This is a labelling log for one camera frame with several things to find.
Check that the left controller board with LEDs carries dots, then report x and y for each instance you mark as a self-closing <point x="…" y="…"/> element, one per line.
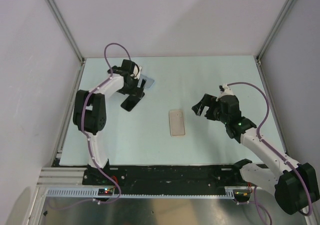
<point x="105" y="191"/>

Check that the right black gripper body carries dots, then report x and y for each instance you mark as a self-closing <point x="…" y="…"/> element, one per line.
<point x="219" y="115"/>

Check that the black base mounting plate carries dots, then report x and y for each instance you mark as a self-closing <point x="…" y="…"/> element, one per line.
<point x="175" y="180"/>

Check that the black smartphone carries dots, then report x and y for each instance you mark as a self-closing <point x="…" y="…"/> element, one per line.
<point x="128" y="106"/>

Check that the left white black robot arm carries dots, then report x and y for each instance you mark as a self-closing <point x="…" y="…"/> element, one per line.
<point x="90" y="111"/>

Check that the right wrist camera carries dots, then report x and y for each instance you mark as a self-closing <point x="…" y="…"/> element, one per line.
<point x="225" y="90"/>

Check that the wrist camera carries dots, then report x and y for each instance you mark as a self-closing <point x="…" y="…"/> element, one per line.
<point x="136" y="71"/>
<point x="225" y="90"/>

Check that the translucent blue phone case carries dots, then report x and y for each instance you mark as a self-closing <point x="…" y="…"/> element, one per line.
<point x="150" y="81"/>

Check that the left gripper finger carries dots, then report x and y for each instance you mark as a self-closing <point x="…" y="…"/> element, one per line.
<point x="143" y="83"/>
<point x="135" y="98"/>

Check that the right aluminium frame post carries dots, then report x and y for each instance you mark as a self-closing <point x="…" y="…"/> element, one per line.
<point x="280" y="19"/>

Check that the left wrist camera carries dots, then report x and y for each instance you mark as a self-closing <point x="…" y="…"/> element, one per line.
<point x="136" y="71"/>

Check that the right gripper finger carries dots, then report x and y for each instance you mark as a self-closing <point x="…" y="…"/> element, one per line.
<point x="206" y="101"/>
<point x="211" y="113"/>

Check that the aluminium frame post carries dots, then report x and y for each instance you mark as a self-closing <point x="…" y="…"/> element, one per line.
<point x="280" y="19"/>
<point x="65" y="29"/>

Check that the left aluminium frame post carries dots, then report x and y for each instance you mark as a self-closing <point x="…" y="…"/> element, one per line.
<point x="65" y="29"/>

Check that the white slotted cable duct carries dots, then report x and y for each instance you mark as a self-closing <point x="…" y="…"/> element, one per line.
<point x="69" y="192"/>

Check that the right controller board with wires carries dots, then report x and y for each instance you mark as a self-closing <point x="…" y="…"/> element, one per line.
<point x="241" y="196"/>

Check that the beige phone case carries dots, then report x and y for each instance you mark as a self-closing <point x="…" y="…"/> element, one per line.
<point x="176" y="123"/>

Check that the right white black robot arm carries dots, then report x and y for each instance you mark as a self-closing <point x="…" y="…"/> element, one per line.
<point x="293" y="185"/>

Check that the front aluminium frame rail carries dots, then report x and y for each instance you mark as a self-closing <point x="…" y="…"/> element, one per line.
<point x="61" y="177"/>

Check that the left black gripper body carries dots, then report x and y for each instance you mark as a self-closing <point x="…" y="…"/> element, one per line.
<point x="129" y="89"/>

